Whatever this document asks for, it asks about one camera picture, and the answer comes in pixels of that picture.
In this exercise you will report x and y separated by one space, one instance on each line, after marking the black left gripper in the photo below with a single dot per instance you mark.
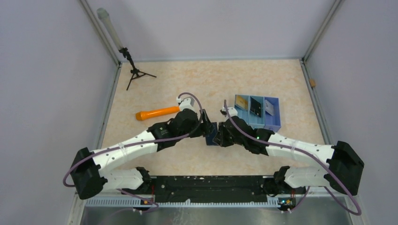
204 129

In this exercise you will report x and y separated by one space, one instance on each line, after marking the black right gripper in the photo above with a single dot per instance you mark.
220 138

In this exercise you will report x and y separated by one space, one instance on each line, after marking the dark blue leather card holder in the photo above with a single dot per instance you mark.
211 136

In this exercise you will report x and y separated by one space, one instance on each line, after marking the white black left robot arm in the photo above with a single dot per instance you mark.
91 171

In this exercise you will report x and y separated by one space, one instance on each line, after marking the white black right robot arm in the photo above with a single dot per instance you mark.
333 166

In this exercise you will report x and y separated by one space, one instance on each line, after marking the light blue drawer organizer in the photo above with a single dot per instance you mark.
266 121

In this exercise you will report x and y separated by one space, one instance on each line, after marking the orange flashlight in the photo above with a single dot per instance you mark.
144 115

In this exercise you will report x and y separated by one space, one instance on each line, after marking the black mini tripod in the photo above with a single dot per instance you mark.
135 72

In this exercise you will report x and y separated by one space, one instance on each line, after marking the small tan block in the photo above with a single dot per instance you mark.
312 83

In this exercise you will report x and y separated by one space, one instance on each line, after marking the grey tube on tripod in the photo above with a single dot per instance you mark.
104 17

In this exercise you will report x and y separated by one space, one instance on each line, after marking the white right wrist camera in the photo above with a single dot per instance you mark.
229 110

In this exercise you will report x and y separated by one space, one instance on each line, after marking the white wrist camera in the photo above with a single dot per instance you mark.
229 110
186 103

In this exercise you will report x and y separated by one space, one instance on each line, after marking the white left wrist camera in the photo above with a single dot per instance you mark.
186 103

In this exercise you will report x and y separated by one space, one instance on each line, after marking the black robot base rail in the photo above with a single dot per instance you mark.
214 189

